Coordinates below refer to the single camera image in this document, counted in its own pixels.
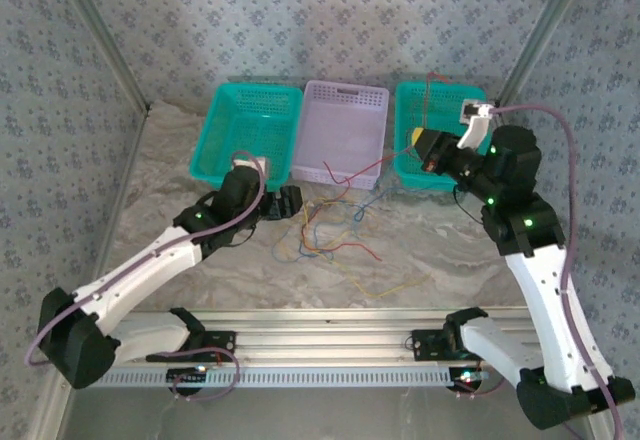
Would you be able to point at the marbled paper table cover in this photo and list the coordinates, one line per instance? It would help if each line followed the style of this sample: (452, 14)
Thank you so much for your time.
(300, 275)

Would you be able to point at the aluminium frame side rail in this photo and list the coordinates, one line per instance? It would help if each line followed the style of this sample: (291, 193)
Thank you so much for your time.
(134, 150)
(500, 110)

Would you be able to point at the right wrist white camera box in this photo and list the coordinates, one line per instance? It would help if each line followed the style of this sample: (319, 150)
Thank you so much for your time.
(477, 117)

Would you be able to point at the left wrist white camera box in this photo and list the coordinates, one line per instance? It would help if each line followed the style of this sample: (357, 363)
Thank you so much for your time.
(255, 165)

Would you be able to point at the black controller board with LED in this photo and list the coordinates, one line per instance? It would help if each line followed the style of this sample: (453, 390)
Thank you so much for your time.
(187, 376)
(467, 379)

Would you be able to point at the aluminium mounting rail beam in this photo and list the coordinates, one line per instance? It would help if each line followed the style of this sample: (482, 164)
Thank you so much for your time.
(325, 340)

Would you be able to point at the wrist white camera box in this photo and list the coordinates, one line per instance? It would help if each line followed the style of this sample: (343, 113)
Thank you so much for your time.
(255, 165)
(477, 117)

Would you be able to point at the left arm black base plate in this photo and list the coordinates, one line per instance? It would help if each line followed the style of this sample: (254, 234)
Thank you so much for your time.
(220, 342)

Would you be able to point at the aluminium frame leg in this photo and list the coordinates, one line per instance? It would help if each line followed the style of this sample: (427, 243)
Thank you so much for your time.
(47, 415)

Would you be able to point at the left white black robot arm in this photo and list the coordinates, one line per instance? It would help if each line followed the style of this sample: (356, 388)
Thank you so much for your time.
(140, 270)

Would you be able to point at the lavender plastic mesh basket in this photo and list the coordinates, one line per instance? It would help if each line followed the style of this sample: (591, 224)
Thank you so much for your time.
(340, 130)

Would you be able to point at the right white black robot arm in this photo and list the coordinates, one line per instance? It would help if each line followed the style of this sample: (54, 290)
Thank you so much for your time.
(540, 300)

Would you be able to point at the aluminium frame post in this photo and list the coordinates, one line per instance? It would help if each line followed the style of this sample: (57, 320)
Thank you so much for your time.
(106, 35)
(541, 35)

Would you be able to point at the teal plastic mesh basket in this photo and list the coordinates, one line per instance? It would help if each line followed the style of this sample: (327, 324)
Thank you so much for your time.
(215, 150)
(440, 105)

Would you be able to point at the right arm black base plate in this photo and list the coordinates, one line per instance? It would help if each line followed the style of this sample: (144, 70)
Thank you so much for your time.
(425, 345)

